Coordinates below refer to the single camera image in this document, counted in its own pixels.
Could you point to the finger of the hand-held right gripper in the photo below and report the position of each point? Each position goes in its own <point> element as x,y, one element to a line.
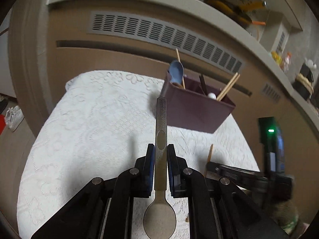
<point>236,173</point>

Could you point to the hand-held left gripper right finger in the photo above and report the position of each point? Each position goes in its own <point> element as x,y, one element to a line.
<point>171,171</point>

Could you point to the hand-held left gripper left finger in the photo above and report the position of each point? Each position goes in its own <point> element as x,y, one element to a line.
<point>150,171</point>

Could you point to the large metal spoon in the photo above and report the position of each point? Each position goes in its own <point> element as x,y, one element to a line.
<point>160,129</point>

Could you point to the maroon utensil holder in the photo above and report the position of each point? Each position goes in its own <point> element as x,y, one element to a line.
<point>194,112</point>

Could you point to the silver spoon with white ball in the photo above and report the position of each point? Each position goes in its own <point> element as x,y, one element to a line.
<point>212,95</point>

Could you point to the wooden chopstick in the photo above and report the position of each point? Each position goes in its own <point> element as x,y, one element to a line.
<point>180,66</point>
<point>232,85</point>
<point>226,86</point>

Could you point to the blue plastic spoon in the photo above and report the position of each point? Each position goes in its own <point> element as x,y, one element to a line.
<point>176,71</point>

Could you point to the person's right hand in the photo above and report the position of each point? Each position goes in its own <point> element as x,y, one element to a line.
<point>286,216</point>

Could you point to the small grey vent grille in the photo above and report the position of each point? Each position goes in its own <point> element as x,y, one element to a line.
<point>270,92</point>

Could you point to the white lace tablecloth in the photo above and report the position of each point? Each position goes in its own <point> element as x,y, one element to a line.
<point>87,129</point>

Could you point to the black box with straw band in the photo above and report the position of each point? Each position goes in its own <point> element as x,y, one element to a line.
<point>304,82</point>

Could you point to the yellow orange toy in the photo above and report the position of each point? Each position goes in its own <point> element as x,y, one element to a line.
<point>281,59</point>

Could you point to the wooden radiator cabinet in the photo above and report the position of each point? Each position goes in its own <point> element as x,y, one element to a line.
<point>112,54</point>

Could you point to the long grey vent grille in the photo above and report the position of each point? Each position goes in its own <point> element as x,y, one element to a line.
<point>149,29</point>

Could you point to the white shoes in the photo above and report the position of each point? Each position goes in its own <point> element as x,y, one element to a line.
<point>13,117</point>

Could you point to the grey stone ledge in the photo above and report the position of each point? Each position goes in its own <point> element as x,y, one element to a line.
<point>199,7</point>

